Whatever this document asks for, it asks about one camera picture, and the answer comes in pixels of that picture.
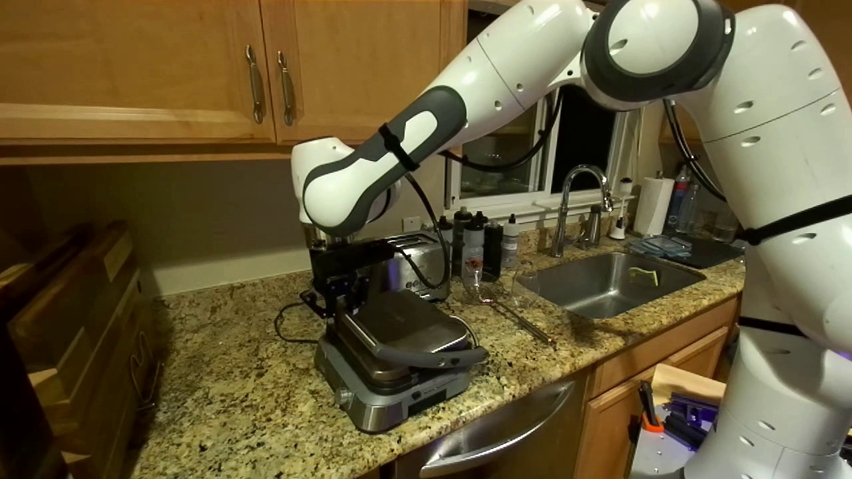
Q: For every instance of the wooden base cabinet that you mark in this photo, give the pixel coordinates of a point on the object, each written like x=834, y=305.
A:
x=614, y=417

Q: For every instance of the stainless steel sink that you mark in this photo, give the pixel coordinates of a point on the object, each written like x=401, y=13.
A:
x=602, y=283

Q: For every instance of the narrow wooden cabinet door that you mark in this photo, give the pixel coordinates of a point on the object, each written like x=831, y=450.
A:
x=373, y=54

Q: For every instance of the steel grill sandwich maker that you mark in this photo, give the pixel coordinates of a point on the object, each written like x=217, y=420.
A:
x=401, y=390

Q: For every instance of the white paper towel roll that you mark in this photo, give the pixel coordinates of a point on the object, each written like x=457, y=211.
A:
x=654, y=207

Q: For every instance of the silver toaster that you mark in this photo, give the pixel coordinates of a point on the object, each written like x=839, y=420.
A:
x=421, y=263

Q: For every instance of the small pale utensil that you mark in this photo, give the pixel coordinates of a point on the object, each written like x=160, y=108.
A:
x=645, y=275

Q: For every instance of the small white bottle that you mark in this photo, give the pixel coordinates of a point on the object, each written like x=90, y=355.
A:
x=513, y=244

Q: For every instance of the wide wooden cabinet door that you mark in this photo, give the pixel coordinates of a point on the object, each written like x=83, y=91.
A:
x=124, y=63

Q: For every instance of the dark black bottle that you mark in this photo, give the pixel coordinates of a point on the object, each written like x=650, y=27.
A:
x=493, y=255

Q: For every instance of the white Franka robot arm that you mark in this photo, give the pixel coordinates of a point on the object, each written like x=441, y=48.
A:
x=780, y=135

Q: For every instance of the white framed window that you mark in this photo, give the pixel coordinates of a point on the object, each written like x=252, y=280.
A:
x=586, y=135

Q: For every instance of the purple plastic tool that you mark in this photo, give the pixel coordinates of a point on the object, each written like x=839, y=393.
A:
x=693, y=417

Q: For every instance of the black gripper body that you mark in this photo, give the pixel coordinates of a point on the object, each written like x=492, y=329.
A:
x=350, y=263

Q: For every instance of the white soap bottle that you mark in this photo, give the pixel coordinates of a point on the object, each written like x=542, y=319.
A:
x=621, y=215

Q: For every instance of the dark wooden rack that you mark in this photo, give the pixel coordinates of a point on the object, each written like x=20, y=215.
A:
x=90, y=337

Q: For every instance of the chrome kitchen faucet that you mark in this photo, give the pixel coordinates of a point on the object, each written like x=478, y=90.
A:
x=562, y=215

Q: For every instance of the dark drying mat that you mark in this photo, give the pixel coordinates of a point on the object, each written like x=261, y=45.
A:
x=693, y=251

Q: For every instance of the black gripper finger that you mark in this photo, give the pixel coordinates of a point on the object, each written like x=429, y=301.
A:
x=314, y=305
x=364, y=293

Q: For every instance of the blue bottle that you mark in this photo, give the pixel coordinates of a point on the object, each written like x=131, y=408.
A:
x=683, y=203

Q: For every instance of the tall black bottle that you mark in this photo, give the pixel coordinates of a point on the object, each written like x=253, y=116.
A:
x=460, y=240

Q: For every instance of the white wall outlet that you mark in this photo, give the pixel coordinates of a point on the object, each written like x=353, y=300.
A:
x=414, y=225

